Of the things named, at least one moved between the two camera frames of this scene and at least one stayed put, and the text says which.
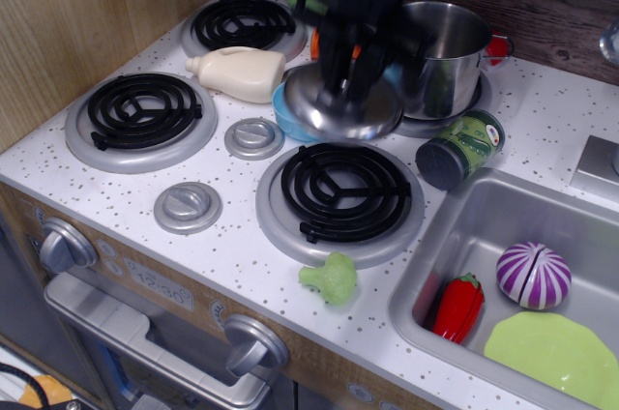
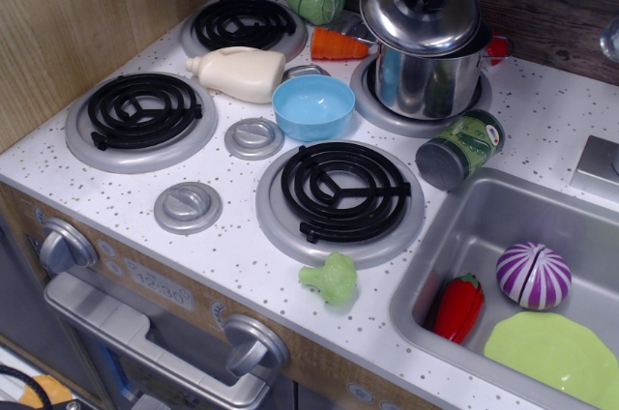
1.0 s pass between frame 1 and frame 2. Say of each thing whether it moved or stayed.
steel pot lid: moved
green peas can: stayed
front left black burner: stayed
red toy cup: stayed
